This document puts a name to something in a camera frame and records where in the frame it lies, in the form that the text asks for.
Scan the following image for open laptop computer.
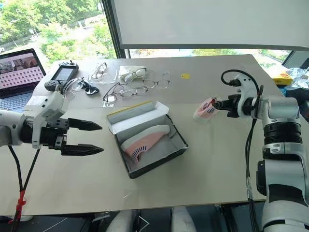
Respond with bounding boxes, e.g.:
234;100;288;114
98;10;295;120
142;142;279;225
0;48;47;113

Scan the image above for black thin-frame glasses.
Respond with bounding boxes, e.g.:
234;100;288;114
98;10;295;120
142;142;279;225
90;62;108;79

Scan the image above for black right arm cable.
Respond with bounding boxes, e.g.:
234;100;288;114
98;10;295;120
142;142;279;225
220;69;265;232

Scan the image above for dark monitor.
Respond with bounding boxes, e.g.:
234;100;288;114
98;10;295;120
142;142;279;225
281;50;309;71

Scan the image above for grey slim-frame glasses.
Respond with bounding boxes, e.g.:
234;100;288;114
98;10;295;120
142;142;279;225
119;87;149;98

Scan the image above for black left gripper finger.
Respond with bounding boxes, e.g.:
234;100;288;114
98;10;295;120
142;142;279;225
68;117;103;132
61;144;105;157

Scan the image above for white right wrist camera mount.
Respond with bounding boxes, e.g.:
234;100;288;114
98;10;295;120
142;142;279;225
232;73;261;119

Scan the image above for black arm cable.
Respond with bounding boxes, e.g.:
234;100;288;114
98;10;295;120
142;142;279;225
220;69;265;232
6;145;42;227

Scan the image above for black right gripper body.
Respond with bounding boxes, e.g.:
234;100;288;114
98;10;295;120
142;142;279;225
216;94;242;118

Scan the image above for clear plastic bag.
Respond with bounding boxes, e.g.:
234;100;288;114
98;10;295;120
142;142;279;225
286;67;309;90

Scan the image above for dark wire-frame glasses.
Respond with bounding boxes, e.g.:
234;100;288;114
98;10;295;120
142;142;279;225
102;82;125;107

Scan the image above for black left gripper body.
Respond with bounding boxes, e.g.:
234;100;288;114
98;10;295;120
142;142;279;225
41;117;71;152

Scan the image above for clear-frame glasses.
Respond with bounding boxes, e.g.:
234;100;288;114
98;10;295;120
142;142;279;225
143;71;171;89

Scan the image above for black handheld controller with screen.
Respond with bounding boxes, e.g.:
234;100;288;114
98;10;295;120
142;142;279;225
44;60;80;92

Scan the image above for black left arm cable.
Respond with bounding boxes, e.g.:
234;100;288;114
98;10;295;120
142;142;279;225
6;145;42;227

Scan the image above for yellow box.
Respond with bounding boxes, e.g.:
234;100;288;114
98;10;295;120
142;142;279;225
272;72;294;86

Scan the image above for clear safety goggles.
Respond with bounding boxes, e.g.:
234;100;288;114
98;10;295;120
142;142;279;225
87;63;119;85

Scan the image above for white cloth pouch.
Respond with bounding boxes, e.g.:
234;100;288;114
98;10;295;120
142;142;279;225
118;65;146;78

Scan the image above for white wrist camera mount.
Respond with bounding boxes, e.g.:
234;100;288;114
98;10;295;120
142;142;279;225
24;91;70;149
232;73;261;119

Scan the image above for open dark cardboard shoebox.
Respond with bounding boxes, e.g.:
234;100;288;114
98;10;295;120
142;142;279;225
106;101;189;180

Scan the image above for dark window frame post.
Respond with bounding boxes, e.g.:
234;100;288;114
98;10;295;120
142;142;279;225
101;0;131;59

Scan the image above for black clip-on sunglass lenses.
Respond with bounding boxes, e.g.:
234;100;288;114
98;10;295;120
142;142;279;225
84;82;100;96

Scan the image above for white roller blind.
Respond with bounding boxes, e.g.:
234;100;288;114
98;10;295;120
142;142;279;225
112;0;309;50

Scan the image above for pink and white small shoe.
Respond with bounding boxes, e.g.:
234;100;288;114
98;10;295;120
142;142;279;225
120;124;171;163
193;97;220;124

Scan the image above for white rounded robot leg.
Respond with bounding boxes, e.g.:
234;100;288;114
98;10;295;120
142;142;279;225
111;209;140;232
170;206;197;232

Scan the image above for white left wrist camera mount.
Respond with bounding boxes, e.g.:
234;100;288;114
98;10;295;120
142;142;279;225
24;91;70;149

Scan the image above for red cable clip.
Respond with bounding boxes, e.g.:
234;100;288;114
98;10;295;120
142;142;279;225
15;189;27;214

